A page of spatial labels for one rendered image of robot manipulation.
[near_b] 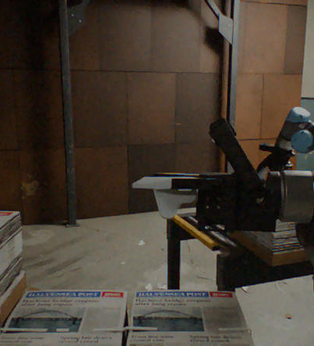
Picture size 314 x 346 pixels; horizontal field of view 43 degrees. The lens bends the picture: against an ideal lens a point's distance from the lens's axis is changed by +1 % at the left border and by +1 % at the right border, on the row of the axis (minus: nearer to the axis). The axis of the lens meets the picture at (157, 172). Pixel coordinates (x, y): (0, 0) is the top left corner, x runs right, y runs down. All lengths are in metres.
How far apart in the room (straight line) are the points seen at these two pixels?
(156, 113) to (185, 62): 0.66
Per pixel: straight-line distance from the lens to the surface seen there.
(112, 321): 1.04
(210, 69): 4.85
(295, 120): 1.53
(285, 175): 0.60
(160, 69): 4.61
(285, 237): 1.42
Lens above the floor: 1.36
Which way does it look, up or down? 11 degrees down
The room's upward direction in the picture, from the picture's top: straight up
